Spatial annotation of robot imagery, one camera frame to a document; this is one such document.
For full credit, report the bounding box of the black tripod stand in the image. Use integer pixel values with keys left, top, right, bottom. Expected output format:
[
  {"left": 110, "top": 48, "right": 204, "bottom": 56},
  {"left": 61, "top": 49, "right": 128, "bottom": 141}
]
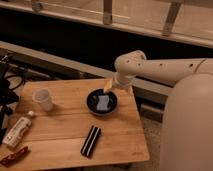
[{"left": 0, "top": 55, "right": 19, "bottom": 145}]

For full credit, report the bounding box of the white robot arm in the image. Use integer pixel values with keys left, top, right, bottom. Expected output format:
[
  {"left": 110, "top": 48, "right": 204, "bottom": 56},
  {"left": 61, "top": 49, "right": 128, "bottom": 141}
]
[{"left": 104, "top": 50, "right": 213, "bottom": 171}]

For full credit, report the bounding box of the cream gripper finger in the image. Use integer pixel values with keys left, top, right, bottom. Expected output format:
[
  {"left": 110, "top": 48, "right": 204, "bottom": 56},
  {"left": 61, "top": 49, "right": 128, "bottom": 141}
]
[{"left": 103, "top": 79, "right": 113, "bottom": 93}]

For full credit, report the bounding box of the black ceramic cup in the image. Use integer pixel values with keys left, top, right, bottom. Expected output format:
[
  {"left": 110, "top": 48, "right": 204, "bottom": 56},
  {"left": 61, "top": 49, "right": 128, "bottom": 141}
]
[{"left": 86, "top": 89, "right": 118, "bottom": 116}]

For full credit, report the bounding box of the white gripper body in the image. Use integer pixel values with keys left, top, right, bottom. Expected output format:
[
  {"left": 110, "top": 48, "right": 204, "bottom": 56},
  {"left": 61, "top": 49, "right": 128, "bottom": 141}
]
[{"left": 112, "top": 74, "right": 133, "bottom": 90}]

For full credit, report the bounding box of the white paper in cup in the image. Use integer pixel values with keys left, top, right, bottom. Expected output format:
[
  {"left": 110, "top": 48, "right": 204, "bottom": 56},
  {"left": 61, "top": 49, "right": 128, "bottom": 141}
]
[{"left": 96, "top": 95, "right": 109, "bottom": 111}]

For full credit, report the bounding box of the translucent plastic cup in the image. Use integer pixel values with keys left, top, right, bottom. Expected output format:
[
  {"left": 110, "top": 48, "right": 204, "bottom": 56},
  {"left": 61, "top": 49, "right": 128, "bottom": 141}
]
[{"left": 32, "top": 89, "right": 53, "bottom": 111}]

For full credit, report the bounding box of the red snack wrapper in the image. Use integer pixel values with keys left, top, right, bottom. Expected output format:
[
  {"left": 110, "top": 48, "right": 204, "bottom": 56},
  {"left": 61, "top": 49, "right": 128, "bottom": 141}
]
[{"left": 0, "top": 146, "right": 30, "bottom": 166}]

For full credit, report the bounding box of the small white bottle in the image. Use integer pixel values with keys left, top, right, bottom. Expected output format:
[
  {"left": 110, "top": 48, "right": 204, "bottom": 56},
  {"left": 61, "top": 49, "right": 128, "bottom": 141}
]
[{"left": 2, "top": 111, "right": 35, "bottom": 148}]

